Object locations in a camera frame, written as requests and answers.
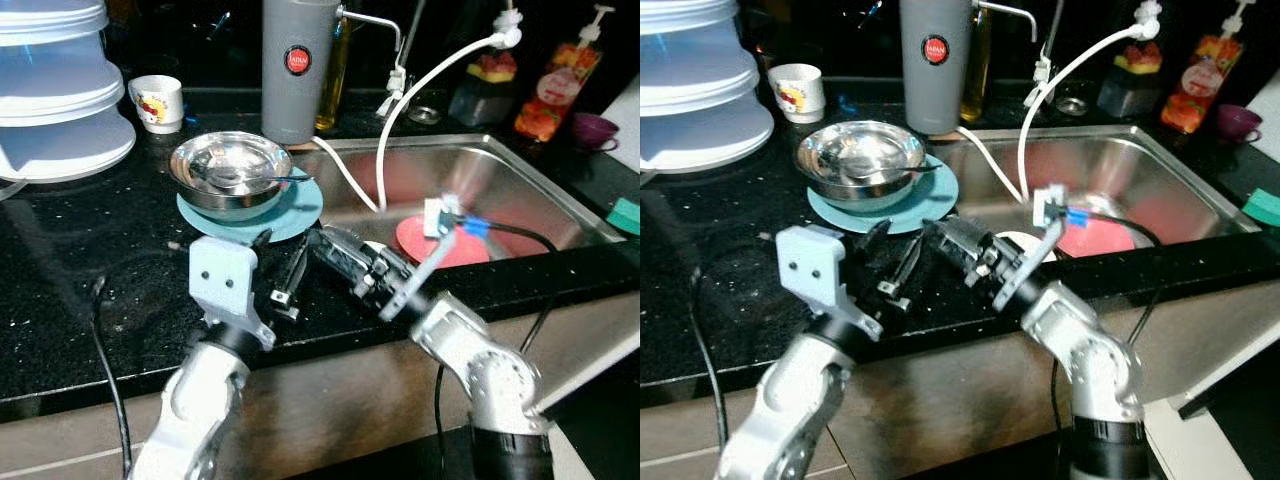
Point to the slim steel tap pipe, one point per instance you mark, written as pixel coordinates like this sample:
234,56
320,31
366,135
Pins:
1042,72
402,85

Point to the stainless steel bowl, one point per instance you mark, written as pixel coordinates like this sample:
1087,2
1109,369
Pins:
860,185
235,195

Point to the dark container with fruit label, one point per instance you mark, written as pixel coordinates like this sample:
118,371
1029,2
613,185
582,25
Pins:
485,95
1130,88

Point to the brown cabinet front panel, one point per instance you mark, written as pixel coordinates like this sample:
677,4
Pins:
350,410
950,410

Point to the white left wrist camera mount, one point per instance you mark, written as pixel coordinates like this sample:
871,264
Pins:
225,280
815,270

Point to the purple cup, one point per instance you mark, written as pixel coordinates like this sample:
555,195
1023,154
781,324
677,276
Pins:
592,130
1238,122

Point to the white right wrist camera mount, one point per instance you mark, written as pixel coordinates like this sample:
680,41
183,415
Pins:
1030,255
425,270

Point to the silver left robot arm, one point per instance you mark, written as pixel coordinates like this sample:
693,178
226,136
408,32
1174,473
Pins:
785,410
195,410

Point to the stainless steel sink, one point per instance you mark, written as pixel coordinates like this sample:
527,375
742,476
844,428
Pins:
1150,170
500,180

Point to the orange dish soap pump bottle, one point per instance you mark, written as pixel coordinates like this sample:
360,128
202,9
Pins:
1195,90
555,95

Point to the small round steel cap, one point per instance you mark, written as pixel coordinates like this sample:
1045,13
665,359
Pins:
425,114
1072,105

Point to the small white dish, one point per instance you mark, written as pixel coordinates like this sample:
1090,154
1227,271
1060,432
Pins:
1040,245

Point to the grey jug with red logo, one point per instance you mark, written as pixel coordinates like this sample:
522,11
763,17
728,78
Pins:
298,100
935,95

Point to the white printed paper cup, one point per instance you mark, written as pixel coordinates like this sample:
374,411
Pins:
158,105
798,95

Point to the teal plate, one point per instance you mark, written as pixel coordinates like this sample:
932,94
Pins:
300,215
935,200

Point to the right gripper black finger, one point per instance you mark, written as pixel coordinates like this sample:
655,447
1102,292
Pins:
950,230
948,248
332,260
335,240

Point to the green sponge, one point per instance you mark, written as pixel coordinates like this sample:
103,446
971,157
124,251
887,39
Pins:
1266,208
628,217

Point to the pink plate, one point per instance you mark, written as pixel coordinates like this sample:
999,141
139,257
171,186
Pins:
1100,240
470,250

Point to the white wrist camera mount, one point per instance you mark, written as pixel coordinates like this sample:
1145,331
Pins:
815,270
1030,255
225,280
425,270

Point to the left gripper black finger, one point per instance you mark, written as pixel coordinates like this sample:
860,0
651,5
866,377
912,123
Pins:
298,265
876,235
262,242
910,262

